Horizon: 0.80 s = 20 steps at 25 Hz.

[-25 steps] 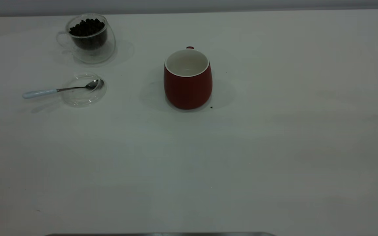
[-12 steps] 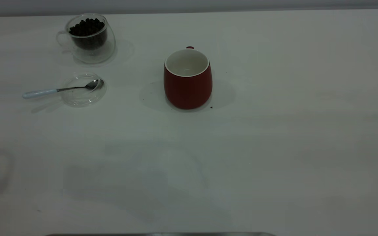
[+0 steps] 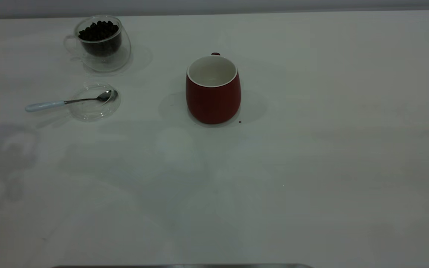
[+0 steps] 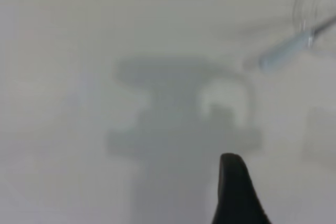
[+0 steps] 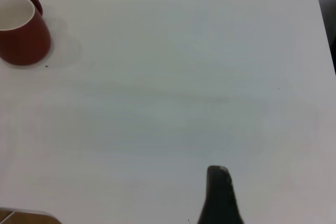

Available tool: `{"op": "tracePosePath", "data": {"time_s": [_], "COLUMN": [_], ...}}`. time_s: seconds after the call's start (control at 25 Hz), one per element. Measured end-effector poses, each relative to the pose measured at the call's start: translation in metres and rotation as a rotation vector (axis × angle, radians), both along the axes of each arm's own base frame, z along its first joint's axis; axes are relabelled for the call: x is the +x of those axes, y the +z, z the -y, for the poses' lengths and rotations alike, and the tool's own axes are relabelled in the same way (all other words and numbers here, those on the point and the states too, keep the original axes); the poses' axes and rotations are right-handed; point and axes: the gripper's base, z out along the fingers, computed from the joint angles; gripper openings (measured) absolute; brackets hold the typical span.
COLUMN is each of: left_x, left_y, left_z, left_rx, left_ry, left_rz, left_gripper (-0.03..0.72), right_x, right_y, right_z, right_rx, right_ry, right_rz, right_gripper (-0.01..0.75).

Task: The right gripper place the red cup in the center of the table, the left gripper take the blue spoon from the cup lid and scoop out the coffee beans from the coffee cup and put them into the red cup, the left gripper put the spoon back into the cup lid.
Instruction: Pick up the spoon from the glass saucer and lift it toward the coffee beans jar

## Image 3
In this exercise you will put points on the red ceramic mug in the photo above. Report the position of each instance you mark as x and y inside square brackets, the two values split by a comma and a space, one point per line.
[213, 102]

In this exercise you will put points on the coffee beans in glass cup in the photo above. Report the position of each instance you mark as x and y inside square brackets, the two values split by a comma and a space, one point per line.
[99, 33]

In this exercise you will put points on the clear double-wall glass cup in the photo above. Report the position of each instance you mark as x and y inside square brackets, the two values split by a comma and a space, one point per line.
[106, 63]

